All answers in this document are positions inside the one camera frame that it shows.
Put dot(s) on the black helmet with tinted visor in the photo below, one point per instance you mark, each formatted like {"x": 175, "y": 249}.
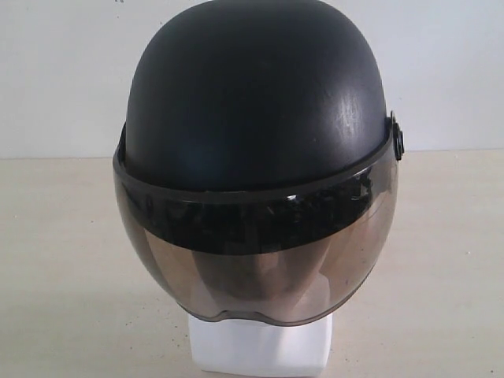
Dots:
{"x": 257, "y": 170}

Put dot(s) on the white mannequin head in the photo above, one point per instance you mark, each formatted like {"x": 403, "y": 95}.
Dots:
{"x": 252, "y": 348}

